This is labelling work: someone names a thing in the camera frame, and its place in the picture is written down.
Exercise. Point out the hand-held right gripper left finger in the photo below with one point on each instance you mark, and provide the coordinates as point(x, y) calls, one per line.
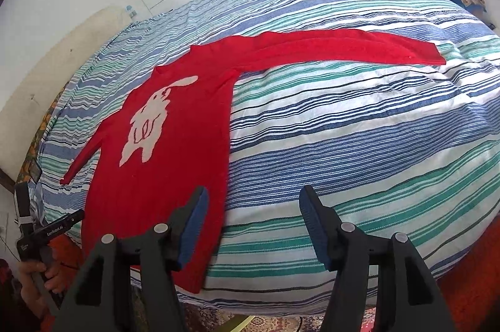
point(193, 226)

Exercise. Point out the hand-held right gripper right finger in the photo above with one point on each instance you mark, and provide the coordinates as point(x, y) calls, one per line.
point(316, 234)

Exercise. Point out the red sweater with white figure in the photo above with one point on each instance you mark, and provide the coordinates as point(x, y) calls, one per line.
point(175, 179)

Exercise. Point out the person's left hand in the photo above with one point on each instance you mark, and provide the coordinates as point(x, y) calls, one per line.
point(29, 269)

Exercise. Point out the orange floral bed sheet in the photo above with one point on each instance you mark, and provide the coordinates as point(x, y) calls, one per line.
point(39, 136)

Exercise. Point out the blue green striped blanket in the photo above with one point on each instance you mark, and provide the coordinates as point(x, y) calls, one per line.
point(351, 140)

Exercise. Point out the yellow-green flat object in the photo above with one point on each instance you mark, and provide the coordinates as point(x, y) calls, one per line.
point(241, 322)

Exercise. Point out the orange cloth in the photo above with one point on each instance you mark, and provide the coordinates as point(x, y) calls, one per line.
point(480, 277)

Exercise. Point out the beige padded headboard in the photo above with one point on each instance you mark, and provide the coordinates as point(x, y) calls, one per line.
point(58, 62)

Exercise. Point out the small blue white object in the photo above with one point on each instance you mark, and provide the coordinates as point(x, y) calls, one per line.
point(131, 10)

